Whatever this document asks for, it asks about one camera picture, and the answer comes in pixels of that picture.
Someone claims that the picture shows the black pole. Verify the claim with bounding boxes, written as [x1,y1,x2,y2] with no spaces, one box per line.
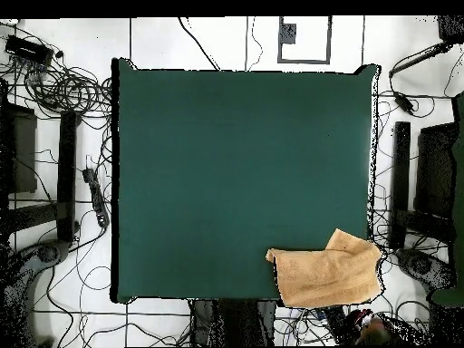
[388,40,454,79]

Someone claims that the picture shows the grey pedestal leg with caster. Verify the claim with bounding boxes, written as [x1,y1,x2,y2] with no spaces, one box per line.
[5,238,72,305]
[395,247,459,293]

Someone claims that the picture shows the black hub box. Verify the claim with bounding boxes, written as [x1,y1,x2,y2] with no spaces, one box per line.
[5,34,55,67]

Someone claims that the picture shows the orange terry towel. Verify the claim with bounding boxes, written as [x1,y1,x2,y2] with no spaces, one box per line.
[265,227,384,310]

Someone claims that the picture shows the black stand bar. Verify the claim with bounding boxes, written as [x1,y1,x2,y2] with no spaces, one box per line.
[56,110,80,243]
[389,121,411,250]

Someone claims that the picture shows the grey square floor frame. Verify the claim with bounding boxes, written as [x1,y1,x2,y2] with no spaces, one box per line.
[277,15,333,65]

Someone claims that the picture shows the dark grey square plate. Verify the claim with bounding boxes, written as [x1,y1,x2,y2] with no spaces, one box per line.
[278,23,297,45]

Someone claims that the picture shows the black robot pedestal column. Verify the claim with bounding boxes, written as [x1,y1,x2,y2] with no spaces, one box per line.
[188,298,277,347]

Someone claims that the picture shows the dark green table cloth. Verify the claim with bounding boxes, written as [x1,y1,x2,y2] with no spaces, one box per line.
[110,57,380,305]

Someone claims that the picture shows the tangled black cables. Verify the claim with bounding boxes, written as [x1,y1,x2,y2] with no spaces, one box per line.
[6,59,112,119]

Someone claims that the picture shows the black power strip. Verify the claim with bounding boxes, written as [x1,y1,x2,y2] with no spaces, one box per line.
[82,167,111,228]
[320,305,351,344]

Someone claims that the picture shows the dark flat panel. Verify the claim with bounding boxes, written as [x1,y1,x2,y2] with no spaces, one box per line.
[413,121,459,220]
[0,102,38,194]

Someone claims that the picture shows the black power adapter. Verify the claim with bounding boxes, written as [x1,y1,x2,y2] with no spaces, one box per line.
[393,91,415,114]

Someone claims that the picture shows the black cable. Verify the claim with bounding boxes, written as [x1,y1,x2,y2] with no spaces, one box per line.
[177,16,221,73]

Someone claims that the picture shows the black speckled box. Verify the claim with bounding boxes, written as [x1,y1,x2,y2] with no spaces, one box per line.
[437,14,464,44]

